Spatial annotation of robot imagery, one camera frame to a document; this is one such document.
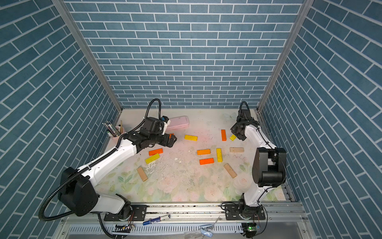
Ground wooden block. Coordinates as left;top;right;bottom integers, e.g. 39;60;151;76
229;147;244;153
137;167;148;182

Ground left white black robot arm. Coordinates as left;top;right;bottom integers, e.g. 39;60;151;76
58;132;177;221

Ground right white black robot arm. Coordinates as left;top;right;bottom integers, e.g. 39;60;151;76
231;109;287;212

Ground pink pen cup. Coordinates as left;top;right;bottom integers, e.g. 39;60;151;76
109;125;125;143

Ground pink pencil case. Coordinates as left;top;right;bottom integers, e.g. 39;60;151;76
167;116;190;130

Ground pens in cup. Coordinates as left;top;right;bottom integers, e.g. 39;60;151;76
103;120;119;137

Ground light orange block centre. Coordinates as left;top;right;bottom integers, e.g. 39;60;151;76
197;149;211;155

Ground wooden block right low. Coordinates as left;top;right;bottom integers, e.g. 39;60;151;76
223;163;237;178

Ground orange block centre low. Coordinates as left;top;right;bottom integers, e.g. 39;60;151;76
200;158;214;165

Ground clear plastic bag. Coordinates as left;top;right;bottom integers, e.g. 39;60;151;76
184;224;214;239

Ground green lit circuit board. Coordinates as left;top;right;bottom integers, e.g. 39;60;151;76
241;223;259;239

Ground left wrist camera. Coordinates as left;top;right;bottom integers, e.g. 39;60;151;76
139;116;171;137

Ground left black corrugated cable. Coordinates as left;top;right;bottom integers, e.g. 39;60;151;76
38;98;162;222

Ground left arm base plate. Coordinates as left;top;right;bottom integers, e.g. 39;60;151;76
104;205;148;222

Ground blue screwdriver on rail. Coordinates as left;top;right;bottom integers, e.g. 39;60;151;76
143;214;171;226

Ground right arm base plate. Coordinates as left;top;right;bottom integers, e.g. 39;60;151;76
220;202;266;221

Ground aluminium front rail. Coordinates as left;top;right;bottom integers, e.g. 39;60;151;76
59;201;311;234

